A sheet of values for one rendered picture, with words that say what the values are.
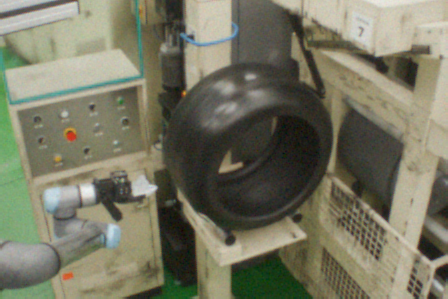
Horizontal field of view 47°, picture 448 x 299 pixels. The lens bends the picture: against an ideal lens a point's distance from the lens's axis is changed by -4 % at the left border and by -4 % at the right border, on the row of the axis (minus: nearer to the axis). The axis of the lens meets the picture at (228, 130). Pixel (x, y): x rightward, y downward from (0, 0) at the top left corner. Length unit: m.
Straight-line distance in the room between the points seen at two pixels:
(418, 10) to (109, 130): 1.37
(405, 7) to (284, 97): 0.47
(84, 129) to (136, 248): 0.70
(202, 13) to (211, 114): 0.40
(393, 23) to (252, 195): 0.94
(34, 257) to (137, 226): 1.29
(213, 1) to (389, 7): 0.67
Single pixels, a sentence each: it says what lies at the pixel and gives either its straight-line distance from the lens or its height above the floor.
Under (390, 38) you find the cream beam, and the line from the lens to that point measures 1.53.
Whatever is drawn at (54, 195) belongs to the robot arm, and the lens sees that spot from 1.68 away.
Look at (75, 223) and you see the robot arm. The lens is 1.71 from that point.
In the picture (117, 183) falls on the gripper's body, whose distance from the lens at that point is 1.69.
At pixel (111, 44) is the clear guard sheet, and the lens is 2.15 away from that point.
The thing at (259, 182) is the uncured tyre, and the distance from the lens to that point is 2.15.
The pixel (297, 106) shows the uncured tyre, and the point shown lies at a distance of 1.73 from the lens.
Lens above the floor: 2.19
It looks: 30 degrees down
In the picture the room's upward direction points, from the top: straight up
